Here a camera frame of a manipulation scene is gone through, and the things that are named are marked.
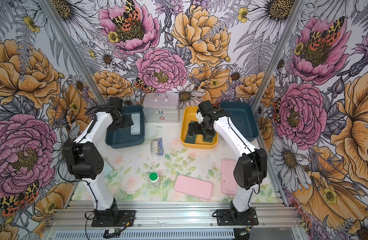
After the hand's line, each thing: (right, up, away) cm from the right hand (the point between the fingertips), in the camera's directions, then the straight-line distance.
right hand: (196, 136), depth 84 cm
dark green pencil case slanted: (-3, -3, +18) cm, 19 cm away
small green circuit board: (-39, -44, -14) cm, 60 cm away
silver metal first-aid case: (-23, +18, +22) cm, 37 cm away
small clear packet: (-25, -8, +14) cm, 30 cm away
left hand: (-44, +4, +8) cm, 45 cm away
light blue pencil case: (-41, +4, +22) cm, 47 cm away
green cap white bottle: (-22, -22, -6) cm, 32 cm away
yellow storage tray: (-4, +15, +35) cm, 38 cm away
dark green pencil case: (+10, -4, +19) cm, 22 cm away
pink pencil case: (-1, -28, -1) cm, 28 cm away
